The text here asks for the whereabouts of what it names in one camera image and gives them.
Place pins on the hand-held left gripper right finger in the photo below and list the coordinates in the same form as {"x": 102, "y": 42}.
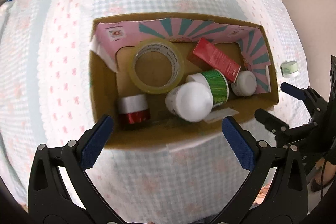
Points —
{"x": 237, "y": 145}

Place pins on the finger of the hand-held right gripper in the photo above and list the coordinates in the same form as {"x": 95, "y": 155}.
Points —
{"x": 295, "y": 91}
{"x": 270, "y": 119}

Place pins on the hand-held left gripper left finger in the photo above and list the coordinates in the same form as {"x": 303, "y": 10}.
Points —
{"x": 95, "y": 140}

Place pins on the pale green jar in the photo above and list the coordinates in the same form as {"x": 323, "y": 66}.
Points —
{"x": 290, "y": 69}

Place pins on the small white jar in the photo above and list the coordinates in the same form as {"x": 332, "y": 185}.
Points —
{"x": 244, "y": 83}

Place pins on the red jar with white lid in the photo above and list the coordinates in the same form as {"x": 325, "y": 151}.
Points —
{"x": 132, "y": 109}

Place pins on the cardboard box with pink lining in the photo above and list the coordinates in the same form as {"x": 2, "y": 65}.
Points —
{"x": 110, "y": 87}

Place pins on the green label bottle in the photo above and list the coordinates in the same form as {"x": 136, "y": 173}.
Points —
{"x": 218, "y": 85}

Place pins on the white plastic bottle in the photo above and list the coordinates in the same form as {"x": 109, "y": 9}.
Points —
{"x": 189, "y": 102}

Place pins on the clear tape roll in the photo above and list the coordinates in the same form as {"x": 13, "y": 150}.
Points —
{"x": 136, "y": 74}

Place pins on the red tube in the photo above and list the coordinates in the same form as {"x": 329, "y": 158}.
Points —
{"x": 215, "y": 56}

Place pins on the person's right hand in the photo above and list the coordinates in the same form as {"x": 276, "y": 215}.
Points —
{"x": 322, "y": 174}

